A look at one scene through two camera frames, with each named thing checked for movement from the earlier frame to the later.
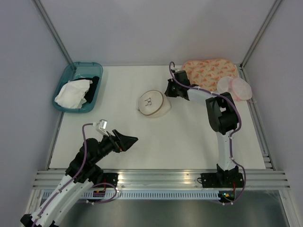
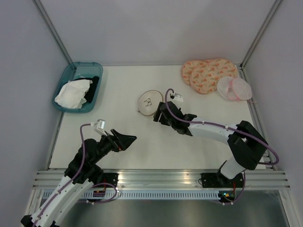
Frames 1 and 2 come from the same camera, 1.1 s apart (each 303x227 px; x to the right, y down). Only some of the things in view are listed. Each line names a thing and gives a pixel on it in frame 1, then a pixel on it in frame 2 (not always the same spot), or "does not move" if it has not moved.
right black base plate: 222,180 does not move
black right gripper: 168,92 -> 157,114
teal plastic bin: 78,87 does not move
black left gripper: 120,142 does not move
